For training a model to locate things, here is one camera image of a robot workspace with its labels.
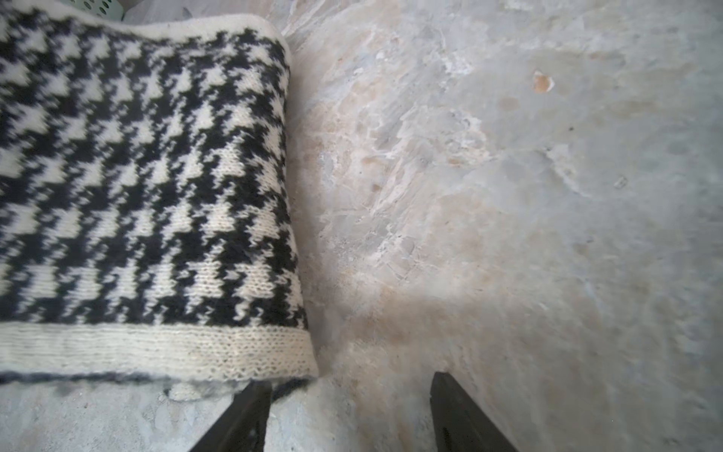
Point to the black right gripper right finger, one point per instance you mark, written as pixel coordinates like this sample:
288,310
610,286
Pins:
459,423

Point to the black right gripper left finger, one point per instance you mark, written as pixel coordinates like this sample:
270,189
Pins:
242,427

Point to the black white houndstooth scarf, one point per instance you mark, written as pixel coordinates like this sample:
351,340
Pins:
145,227

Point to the mint green plastic basket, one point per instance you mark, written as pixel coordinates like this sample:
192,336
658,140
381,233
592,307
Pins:
112,10

